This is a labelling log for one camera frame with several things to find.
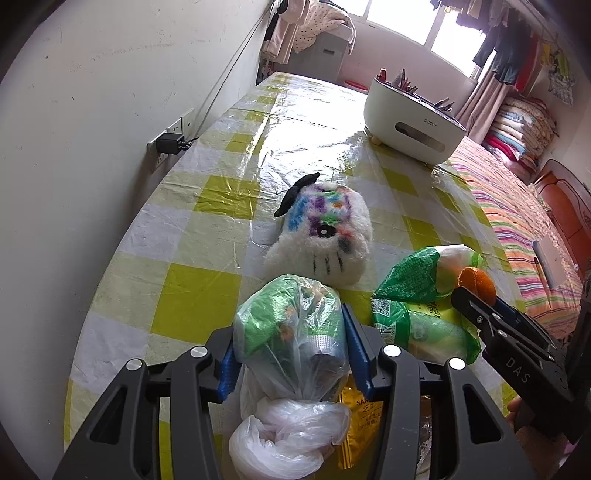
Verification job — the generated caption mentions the black plug charger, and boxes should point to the black plug charger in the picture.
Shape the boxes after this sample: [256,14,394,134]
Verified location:
[156,134,188,155]

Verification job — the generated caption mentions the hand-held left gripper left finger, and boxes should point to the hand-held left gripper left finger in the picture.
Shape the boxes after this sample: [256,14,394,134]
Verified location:
[52,325,241,480]

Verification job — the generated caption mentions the stack of folded blankets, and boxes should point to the stack of folded blankets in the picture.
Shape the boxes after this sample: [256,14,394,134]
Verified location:
[482,97,557,169]

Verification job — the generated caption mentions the clear knotted plastic bag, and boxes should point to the clear knotted plastic bag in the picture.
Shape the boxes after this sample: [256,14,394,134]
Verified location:
[228,274,352,474]

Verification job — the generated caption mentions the white tissue box organizer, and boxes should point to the white tissue box organizer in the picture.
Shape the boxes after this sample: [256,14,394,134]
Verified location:
[363,76,469,164]

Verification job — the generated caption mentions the yellow snack packet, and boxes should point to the yellow snack packet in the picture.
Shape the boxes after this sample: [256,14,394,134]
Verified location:
[337,374,393,472]

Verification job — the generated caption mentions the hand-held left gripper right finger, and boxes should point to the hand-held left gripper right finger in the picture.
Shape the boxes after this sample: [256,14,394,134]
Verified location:
[342,302,539,480]

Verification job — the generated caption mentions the thin wall cable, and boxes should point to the thin wall cable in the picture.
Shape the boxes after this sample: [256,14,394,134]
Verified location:
[185,7,275,141]

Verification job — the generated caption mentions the row of hanging clothes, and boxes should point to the row of hanging clothes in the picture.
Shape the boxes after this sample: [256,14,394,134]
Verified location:
[455,0,541,86]

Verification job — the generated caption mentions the checked plastic tablecloth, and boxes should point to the checked plastic tablecloth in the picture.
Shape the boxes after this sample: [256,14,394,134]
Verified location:
[65,71,527,480]

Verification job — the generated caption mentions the printed hanging cloth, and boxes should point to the printed hanging cloth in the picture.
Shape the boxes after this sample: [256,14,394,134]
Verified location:
[547,48,577,104]

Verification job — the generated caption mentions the polka dot cloth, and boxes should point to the polka dot cloth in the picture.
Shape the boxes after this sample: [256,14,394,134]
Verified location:
[295,0,352,54]

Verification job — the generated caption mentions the beige curtain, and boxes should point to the beige curtain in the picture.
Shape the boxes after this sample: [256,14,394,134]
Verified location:
[455,69,497,139]

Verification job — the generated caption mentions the white cabinet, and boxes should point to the white cabinet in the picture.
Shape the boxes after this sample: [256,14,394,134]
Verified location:
[305,30,356,86]

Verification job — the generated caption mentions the window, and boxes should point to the window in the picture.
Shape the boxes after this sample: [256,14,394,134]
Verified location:
[344,0,485,79]

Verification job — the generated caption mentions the orange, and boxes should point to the orange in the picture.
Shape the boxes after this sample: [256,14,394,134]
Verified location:
[457,267,497,305]

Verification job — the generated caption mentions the clothes on floor rack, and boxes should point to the clothes on floor rack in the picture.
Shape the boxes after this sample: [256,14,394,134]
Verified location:
[261,0,301,65]

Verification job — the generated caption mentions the wooden headboard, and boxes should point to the wooden headboard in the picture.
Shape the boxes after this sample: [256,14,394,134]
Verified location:
[533,159,591,259]

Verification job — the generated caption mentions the person's right hand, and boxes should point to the person's right hand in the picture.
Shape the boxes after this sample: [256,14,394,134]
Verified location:
[505,396,571,469]

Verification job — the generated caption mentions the green plastic bag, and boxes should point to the green plastic bag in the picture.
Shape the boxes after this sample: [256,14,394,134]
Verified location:
[372,244,485,365]

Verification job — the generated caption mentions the white wall socket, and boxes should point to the white wall socket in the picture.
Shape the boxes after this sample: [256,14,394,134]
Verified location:
[147,108,195,174]

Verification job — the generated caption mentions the striped bed sheet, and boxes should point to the striped bed sheet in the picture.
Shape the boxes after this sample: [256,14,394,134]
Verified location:
[445,136,587,333]

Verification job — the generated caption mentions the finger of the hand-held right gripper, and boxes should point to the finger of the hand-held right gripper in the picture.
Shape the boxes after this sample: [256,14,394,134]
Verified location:
[450,286,558,352]

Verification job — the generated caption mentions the white plush toy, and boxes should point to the white plush toy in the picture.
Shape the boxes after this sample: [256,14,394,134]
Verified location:
[264,173,374,284]

